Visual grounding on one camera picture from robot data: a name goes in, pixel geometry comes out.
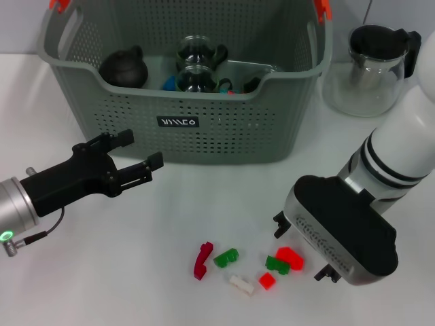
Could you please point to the blue toy plate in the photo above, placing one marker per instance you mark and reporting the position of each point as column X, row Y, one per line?
column 169, row 84

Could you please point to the dark clay teapot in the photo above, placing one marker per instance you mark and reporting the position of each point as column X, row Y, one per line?
column 124, row 69

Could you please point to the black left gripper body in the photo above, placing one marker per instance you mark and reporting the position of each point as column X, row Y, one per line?
column 74, row 180

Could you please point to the white toy brick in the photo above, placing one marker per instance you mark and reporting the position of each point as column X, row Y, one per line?
column 242, row 285

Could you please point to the small silver connector stub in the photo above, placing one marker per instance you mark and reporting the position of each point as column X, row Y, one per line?
column 30, row 170

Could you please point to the red sloped toy brick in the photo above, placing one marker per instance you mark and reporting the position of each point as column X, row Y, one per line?
column 292, row 258

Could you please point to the teal toy plate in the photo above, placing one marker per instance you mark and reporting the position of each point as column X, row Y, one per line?
column 224, row 91

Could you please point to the glass teapot black lid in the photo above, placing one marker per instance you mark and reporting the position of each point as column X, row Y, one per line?
column 377, row 40

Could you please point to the red square toy brick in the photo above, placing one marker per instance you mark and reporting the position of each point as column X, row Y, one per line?
column 267, row 281

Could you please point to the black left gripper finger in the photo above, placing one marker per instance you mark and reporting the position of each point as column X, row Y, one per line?
column 125, row 139
column 154, row 162

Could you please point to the grey-green perforated storage bin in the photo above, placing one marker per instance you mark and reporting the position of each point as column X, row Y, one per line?
column 221, row 136

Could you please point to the green toy brick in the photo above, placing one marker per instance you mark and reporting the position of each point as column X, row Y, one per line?
column 225, row 258
column 276, row 265

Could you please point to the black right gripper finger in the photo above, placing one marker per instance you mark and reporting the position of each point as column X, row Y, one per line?
column 281, row 225
column 327, row 273

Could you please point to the dark red curved toy brick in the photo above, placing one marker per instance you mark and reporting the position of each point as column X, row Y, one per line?
column 201, row 263

